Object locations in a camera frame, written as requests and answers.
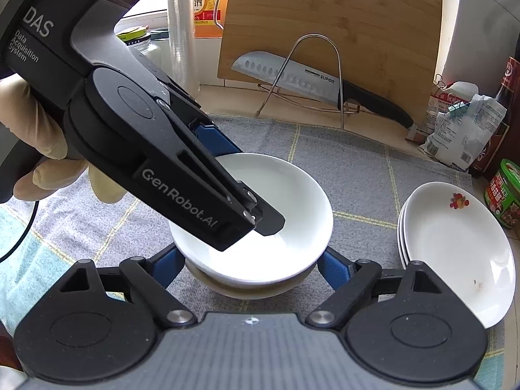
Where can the white ceramic bowl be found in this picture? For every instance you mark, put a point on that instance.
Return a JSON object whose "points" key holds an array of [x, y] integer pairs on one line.
{"points": [[292, 211], [252, 291]]}

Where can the white printed bag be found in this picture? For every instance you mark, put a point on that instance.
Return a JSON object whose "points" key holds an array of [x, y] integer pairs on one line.
{"points": [[463, 138]]}

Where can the person's left hand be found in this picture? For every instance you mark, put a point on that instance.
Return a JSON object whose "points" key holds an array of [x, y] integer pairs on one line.
{"points": [[36, 122]]}

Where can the stack of clear plastic cups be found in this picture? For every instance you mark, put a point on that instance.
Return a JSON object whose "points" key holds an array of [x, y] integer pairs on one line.
{"points": [[183, 28]]}

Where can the white fruit-print plate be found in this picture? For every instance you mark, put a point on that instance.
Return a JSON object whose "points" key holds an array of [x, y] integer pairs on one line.
{"points": [[455, 243], [398, 239], [401, 239]]}

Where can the teal binder clip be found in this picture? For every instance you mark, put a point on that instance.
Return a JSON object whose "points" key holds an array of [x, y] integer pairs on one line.
{"points": [[457, 109]]}

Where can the beige binder clip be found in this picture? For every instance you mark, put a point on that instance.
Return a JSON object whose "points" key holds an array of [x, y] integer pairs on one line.
{"points": [[440, 85]]}

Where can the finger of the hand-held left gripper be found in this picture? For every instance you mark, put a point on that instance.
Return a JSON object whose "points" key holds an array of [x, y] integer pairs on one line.
{"points": [[215, 140], [264, 221]]}

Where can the glass jar yellow-green lid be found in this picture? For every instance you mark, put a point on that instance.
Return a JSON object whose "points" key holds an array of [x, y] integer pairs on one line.
{"points": [[134, 34]]}

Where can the bamboo cutting board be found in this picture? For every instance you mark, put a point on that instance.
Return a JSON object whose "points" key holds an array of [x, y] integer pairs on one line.
{"points": [[325, 16]]}

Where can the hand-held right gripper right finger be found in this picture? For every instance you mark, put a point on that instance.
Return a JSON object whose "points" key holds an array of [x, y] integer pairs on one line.
{"points": [[335, 268]]}

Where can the dark sauce bottle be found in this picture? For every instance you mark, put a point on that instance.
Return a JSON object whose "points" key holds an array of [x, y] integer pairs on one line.
{"points": [[510, 101]]}

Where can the blue grey checked towel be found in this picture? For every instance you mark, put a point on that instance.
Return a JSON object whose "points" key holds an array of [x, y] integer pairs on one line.
{"points": [[357, 178]]}

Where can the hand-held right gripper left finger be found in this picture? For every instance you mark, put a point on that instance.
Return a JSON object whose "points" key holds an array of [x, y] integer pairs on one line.
{"points": [[170, 266]]}

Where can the green-lid jar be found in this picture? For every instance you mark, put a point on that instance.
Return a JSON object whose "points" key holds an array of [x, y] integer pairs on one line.
{"points": [[503, 195]]}

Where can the orange liquid bottle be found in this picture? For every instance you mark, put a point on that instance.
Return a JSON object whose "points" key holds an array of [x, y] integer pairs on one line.
{"points": [[207, 8]]}

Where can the red white bag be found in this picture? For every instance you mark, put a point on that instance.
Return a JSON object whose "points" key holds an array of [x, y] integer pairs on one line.
{"points": [[443, 105]]}

